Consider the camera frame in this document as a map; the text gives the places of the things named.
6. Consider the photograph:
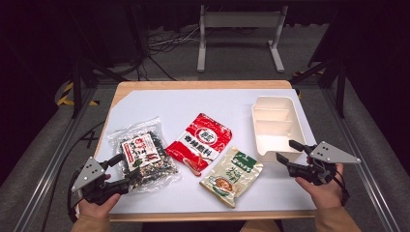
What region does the white divided plastic container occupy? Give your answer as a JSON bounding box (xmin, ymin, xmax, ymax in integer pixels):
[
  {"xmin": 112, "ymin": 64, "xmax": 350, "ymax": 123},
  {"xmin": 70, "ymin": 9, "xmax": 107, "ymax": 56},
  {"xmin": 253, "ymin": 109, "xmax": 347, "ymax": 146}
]
[{"xmin": 250, "ymin": 95, "xmax": 308, "ymax": 163}]

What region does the white metal stand frame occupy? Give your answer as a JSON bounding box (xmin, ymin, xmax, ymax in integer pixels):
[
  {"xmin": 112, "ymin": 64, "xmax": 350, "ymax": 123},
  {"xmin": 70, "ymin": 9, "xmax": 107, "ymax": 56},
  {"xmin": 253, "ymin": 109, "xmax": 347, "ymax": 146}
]
[{"xmin": 196, "ymin": 4, "xmax": 289, "ymax": 73}]

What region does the hand-held gripper cable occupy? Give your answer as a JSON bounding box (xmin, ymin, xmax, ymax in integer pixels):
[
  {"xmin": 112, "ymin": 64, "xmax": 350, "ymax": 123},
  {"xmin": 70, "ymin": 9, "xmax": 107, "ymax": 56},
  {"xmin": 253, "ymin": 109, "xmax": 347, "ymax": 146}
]
[
  {"xmin": 332, "ymin": 163, "xmax": 351, "ymax": 207},
  {"xmin": 66, "ymin": 169, "xmax": 80, "ymax": 224}
]

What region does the clear bag of dried seaweed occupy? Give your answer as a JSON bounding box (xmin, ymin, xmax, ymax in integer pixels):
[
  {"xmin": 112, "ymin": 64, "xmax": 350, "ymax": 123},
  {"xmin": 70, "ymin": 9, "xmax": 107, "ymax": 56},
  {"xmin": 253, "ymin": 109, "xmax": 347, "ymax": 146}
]
[{"xmin": 106, "ymin": 116, "xmax": 181, "ymax": 194}]

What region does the green and beige seasoning packet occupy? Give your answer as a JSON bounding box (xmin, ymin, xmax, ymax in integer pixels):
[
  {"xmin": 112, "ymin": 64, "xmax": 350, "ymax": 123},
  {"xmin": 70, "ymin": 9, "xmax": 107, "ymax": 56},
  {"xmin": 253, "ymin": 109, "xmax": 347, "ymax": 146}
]
[{"xmin": 199, "ymin": 146, "xmax": 264, "ymax": 209}]

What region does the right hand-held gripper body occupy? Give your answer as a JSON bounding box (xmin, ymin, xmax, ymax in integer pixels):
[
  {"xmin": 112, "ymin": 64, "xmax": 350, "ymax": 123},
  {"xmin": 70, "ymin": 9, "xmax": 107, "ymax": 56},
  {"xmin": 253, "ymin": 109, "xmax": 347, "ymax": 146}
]
[{"xmin": 288, "ymin": 140, "xmax": 362, "ymax": 187}]

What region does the left hand-held gripper cable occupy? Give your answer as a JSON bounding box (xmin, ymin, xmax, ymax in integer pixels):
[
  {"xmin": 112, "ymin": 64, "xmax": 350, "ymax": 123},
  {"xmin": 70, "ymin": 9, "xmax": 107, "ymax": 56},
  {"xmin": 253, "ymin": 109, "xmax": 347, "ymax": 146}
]
[{"xmin": 66, "ymin": 169, "xmax": 80, "ymax": 224}]

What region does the aluminium rail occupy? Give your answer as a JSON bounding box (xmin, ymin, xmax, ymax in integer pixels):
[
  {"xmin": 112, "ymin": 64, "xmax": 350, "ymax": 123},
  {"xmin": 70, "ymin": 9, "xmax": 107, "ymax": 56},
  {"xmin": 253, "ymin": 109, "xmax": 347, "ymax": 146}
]
[
  {"xmin": 322, "ymin": 86, "xmax": 401, "ymax": 232},
  {"xmin": 13, "ymin": 86, "xmax": 98, "ymax": 232}
]

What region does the black metal stand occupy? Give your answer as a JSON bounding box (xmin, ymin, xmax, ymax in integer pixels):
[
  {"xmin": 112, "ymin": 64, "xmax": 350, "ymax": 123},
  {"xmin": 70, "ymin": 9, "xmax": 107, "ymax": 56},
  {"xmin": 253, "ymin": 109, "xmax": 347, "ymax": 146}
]
[
  {"xmin": 289, "ymin": 57, "xmax": 348, "ymax": 119},
  {"xmin": 69, "ymin": 57, "xmax": 130, "ymax": 119}
]

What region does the person's left hand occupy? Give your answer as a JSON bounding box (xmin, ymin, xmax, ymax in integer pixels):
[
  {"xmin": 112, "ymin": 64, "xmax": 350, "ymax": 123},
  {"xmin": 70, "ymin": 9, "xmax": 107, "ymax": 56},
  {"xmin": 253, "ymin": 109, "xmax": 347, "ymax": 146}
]
[{"xmin": 77, "ymin": 173, "xmax": 122, "ymax": 220}]

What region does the person's right hand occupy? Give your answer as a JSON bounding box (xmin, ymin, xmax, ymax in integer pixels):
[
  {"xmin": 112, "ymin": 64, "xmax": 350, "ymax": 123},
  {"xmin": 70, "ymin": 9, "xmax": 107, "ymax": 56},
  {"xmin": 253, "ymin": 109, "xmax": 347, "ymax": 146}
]
[{"xmin": 295, "ymin": 156, "xmax": 345, "ymax": 211}]

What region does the person's leg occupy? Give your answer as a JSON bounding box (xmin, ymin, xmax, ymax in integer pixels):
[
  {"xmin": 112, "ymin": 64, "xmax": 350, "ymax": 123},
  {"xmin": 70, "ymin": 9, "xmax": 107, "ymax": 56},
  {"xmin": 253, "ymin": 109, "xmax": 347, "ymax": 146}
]
[{"xmin": 240, "ymin": 219, "xmax": 282, "ymax": 232}]

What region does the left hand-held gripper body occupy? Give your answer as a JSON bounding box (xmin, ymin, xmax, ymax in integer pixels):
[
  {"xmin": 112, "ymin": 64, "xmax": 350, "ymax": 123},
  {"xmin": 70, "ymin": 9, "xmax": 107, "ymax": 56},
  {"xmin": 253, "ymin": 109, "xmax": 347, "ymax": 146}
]
[{"xmin": 69, "ymin": 157, "xmax": 132, "ymax": 209}]

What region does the bundle of floor cables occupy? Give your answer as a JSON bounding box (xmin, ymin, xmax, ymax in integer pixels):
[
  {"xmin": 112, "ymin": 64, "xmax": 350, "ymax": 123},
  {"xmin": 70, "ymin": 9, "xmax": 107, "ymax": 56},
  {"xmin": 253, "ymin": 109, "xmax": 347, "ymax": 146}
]
[{"xmin": 146, "ymin": 27, "xmax": 201, "ymax": 55}]

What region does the yellow and black hazard tape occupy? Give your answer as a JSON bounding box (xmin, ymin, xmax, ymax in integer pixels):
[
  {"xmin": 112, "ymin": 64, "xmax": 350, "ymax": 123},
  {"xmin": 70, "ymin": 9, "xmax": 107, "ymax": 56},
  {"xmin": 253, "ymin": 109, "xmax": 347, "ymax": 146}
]
[
  {"xmin": 291, "ymin": 71, "xmax": 304, "ymax": 100},
  {"xmin": 57, "ymin": 81, "xmax": 100, "ymax": 107}
]

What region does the right hand-held gripper cable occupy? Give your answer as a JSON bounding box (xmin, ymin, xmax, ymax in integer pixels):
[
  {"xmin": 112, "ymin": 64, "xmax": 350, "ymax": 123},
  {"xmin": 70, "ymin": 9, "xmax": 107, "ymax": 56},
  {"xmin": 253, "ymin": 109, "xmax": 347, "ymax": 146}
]
[{"xmin": 332, "ymin": 163, "xmax": 351, "ymax": 207}]

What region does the red and white seasoning packet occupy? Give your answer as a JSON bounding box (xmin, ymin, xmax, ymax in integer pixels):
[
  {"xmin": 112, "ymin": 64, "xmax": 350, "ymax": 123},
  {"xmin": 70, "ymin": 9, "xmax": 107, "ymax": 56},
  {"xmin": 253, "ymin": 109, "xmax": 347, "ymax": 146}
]
[{"xmin": 165, "ymin": 112, "xmax": 233, "ymax": 177}]

